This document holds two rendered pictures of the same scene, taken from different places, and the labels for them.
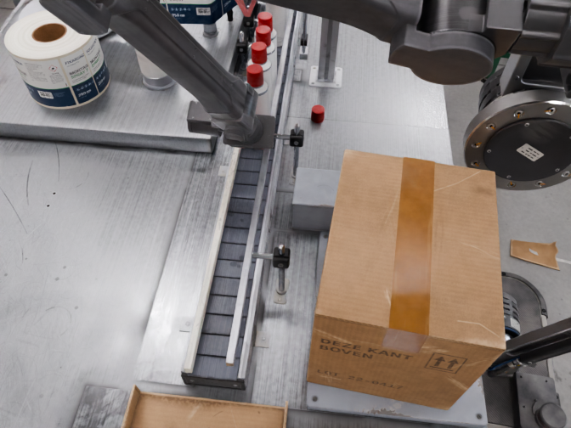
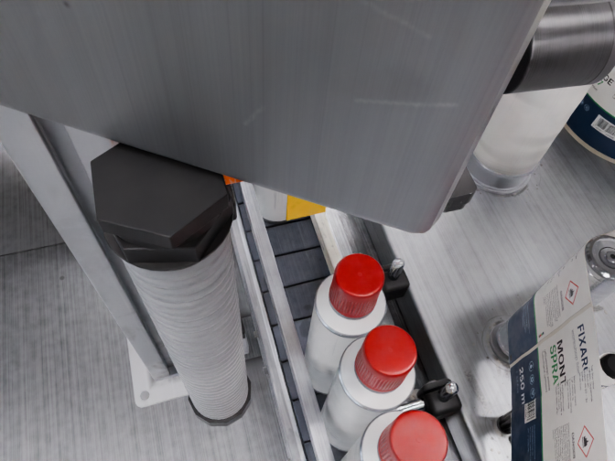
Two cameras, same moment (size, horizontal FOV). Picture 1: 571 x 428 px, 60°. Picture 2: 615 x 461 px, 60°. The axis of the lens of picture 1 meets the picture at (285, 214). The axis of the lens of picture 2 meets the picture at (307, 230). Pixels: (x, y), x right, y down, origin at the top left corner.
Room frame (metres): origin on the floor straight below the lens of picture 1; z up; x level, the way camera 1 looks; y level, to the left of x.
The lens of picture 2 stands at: (1.33, -0.08, 1.39)
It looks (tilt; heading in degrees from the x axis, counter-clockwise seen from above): 58 degrees down; 152
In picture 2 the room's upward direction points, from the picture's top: 7 degrees clockwise
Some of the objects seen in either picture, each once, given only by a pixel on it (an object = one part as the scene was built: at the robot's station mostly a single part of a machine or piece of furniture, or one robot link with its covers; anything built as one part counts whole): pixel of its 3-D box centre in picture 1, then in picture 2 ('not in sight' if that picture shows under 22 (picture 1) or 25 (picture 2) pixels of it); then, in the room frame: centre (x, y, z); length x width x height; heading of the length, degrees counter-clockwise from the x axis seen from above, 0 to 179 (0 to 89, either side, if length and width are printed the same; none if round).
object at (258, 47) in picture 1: (260, 85); not in sight; (0.90, 0.06, 0.98); 0.05 x 0.05 x 0.20
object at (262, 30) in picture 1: (264, 68); not in sight; (0.96, 0.05, 0.98); 0.05 x 0.05 x 0.20
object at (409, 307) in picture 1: (397, 280); not in sight; (0.40, -0.18, 0.99); 0.30 x 0.24 x 0.27; 169
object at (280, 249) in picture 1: (269, 269); not in sight; (0.47, 0.03, 0.91); 0.07 x 0.03 x 0.16; 84
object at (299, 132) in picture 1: (286, 151); not in sight; (0.76, 0.00, 0.91); 0.07 x 0.03 x 0.16; 84
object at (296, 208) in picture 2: not in sight; (308, 191); (1.14, 0.02, 1.09); 0.03 x 0.01 x 0.06; 84
